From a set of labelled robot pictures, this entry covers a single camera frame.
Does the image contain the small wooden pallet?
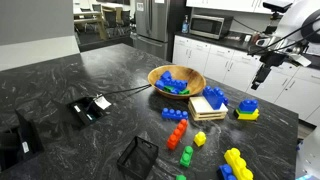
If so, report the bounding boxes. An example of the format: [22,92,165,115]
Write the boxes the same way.
[188,96,228,121]

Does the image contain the blue Lego on pallet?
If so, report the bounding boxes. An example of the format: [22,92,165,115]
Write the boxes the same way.
[202,86,228,110]

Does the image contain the wooden dining table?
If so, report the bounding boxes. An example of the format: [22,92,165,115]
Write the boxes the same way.
[73,11,107,40]

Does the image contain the blue Lego brick front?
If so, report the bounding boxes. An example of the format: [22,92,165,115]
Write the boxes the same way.
[217,164,237,180]

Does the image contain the long yellow Lego brick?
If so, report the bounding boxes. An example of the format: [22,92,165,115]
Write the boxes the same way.
[224,148,254,180]

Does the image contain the wooden bowl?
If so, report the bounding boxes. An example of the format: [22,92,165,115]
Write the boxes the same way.
[148,65,206,100]

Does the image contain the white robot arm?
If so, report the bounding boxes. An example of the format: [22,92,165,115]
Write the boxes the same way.
[248,0,320,90]

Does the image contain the blue soap bottle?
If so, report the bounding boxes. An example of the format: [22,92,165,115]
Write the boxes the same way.
[181,15,189,33]

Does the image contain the blue green yellow Lego stack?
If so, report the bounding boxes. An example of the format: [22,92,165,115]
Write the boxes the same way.
[233,99,259,120]

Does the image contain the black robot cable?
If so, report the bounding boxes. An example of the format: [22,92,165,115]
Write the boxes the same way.
[247,16,320,57]

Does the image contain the stainless steel refrigerator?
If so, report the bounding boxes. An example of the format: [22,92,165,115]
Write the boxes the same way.
[130,0,188,63]

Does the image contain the small yellow Lego brick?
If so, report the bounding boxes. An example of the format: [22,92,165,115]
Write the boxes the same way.
[194,131,206,147]

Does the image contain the flat blue Lego brick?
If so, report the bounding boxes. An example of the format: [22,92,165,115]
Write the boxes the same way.
[161,108,188,120]

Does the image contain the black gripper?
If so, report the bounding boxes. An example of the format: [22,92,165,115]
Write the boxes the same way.
[251,52,287,90]

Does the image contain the small green Lego at edge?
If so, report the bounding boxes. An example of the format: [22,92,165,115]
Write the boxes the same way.
[176,175,186,180]

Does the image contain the green Lego in bowl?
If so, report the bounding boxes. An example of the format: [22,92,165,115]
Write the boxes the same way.
[163,86,190,95]

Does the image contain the black table outlet box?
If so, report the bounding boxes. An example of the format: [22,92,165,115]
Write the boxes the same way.
[53,97,107,130]

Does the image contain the black cable on table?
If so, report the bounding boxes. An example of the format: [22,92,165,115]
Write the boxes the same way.
[85,83,153,113]

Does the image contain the orange long Lego brick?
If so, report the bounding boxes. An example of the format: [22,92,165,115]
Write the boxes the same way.
[167,119,188,150]

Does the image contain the green Lego brick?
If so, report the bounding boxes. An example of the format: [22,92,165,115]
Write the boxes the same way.
[180,146,193,167]

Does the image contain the silver microwave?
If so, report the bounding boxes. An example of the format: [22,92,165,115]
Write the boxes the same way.
[189,14,234,40]

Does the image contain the blue Lego pile in bowl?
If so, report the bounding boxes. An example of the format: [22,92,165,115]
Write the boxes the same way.
[155,71,188,91]

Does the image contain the white kitchen cabinets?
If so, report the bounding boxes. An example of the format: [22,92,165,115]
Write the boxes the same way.
[173,35,320,126]

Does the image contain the black mesh basket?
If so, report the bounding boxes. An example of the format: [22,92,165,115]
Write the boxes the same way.
[117,136,159,180]

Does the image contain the black overhead camera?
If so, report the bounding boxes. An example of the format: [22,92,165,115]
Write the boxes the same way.
[262,0,292,20]

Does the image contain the black open box left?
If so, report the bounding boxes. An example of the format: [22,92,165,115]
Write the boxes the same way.
[0,111,44,172]

